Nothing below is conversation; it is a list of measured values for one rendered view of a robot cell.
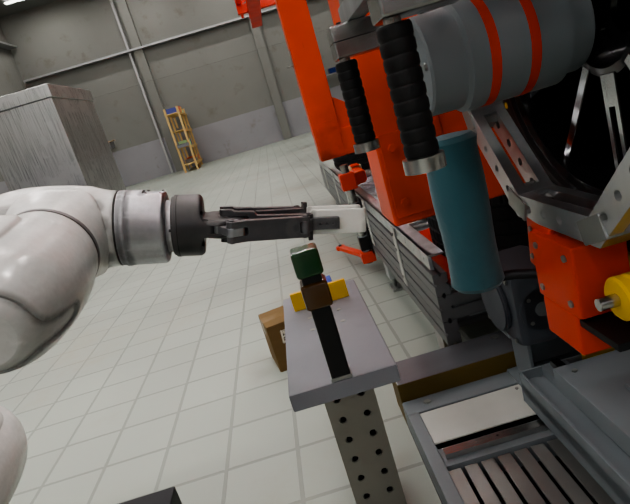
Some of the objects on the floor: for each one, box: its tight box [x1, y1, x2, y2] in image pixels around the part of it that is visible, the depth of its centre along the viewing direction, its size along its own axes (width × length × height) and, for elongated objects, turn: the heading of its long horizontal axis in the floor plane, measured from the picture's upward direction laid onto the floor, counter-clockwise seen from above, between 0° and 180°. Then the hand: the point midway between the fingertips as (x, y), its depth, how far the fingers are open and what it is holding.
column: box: [324, 389, 407, 504], centre depth 108 cm, size 10×10×42 cm
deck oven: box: [0, 83, 126, 192], centre depth 710 cm, size 152×117×197 cm
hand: (336, 219), depth 66 cm, fingers closed
